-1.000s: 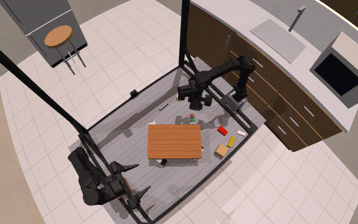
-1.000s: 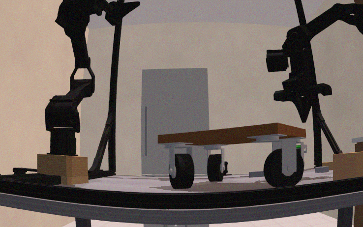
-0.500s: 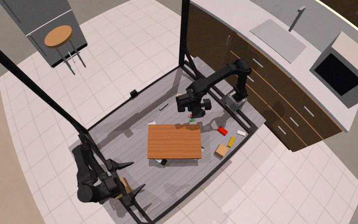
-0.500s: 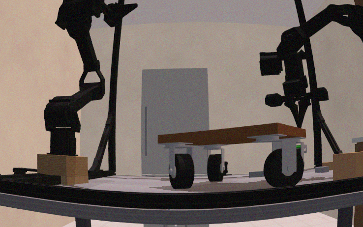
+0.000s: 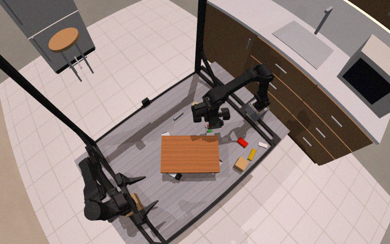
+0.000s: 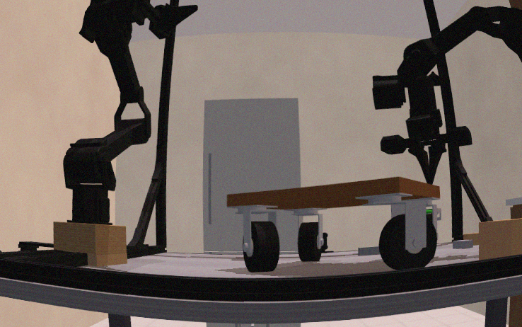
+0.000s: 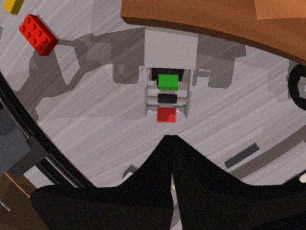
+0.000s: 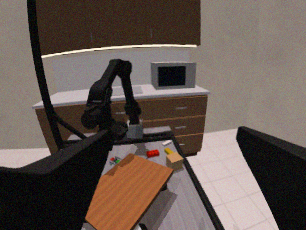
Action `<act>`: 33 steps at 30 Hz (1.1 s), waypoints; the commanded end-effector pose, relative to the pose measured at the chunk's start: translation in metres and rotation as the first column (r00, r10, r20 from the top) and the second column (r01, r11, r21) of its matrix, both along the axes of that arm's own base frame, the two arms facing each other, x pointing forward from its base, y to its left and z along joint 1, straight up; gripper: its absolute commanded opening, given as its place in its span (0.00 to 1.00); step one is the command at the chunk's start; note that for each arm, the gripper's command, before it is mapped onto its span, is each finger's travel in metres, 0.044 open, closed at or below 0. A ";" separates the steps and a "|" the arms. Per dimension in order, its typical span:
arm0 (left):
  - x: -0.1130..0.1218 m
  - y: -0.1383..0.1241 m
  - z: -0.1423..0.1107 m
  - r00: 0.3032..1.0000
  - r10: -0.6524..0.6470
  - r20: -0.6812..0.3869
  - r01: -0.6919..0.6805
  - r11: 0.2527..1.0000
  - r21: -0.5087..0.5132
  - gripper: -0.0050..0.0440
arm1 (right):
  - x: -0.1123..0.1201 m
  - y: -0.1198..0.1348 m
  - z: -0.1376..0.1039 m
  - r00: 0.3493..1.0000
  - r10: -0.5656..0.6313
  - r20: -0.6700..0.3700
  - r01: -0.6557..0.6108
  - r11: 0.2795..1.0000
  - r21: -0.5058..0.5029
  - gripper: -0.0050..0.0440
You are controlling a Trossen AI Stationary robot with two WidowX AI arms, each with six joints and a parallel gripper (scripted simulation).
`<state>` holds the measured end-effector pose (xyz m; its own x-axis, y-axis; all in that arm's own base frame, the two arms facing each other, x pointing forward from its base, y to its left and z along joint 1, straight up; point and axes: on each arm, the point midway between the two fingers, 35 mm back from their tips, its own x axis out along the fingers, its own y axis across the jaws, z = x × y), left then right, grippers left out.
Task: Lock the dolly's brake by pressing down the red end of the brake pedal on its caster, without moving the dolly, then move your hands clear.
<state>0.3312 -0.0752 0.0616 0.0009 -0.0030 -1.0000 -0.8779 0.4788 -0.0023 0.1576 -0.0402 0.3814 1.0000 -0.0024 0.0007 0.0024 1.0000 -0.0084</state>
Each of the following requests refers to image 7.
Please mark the red lego brick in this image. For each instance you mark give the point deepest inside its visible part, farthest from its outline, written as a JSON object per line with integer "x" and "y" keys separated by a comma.
{"x": 38, "y": 35}

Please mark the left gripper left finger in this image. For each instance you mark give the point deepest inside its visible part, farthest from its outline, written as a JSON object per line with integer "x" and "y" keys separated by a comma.
{"x": 142, "y": 202}

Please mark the brown wooden dolly with black caster wheels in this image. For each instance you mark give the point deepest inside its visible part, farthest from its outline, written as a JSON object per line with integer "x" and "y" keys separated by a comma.
{"x": 171, "y": 38}

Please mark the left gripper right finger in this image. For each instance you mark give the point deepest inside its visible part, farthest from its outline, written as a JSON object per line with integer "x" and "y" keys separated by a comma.
{"x": 209, "y": 198}

